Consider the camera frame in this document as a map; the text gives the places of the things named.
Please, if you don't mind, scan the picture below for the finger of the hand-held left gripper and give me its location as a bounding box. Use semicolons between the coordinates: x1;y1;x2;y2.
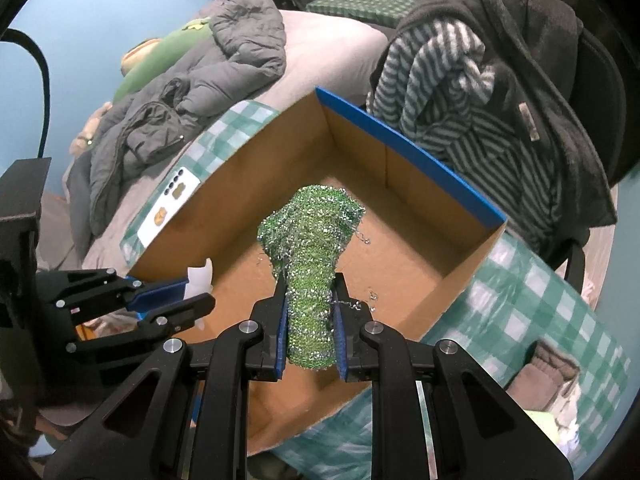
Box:
37;268;188;318
65;294;217;356

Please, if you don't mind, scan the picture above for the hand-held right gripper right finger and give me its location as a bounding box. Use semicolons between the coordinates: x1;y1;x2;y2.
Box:
332;272;573;480

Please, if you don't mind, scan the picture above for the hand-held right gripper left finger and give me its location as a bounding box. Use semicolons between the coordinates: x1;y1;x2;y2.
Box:
44;272;291;480

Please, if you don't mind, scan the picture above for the small white cloth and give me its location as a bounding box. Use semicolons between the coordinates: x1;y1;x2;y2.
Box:
186;257;215;331

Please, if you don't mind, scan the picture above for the green sparkly knit cloth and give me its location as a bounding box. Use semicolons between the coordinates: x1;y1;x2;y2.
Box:
256;185;367;372

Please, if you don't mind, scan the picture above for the blue cardboard box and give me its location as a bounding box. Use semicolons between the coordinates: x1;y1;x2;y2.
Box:
125;86;508;458

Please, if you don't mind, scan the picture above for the white smartphone with stickers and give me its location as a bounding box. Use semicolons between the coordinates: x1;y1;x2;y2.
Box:
137;166;202;246

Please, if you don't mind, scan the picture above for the beige plush toy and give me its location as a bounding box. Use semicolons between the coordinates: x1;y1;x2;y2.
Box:
69;101;115;157

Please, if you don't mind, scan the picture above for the green checkered tablecloth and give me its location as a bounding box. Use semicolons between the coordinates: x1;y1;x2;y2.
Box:
120;100;633;480

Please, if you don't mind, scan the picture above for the grey puffer jacket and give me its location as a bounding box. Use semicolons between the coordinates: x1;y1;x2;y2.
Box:
90;0;287;236

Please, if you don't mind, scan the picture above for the green plush toy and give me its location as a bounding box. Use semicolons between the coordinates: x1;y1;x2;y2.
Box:
112;17;216;103

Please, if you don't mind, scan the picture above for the white knotted cloth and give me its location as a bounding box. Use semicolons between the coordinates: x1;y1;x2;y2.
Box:
547;412;585;461

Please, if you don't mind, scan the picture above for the grey striped garment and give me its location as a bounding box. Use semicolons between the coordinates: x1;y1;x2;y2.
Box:
366;17;563;256

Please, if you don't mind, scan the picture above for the green checkered bedcover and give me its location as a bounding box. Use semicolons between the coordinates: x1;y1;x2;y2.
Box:
305;0;416;28

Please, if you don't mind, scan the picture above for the dark grey fleece robe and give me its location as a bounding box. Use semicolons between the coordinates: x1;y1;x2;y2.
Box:
395;0;618;228

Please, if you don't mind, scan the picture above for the black chair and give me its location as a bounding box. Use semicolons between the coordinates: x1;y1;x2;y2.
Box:
550;0;628;301

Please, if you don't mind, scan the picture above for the black cable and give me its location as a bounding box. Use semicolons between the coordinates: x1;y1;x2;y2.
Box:
0;28;51;158

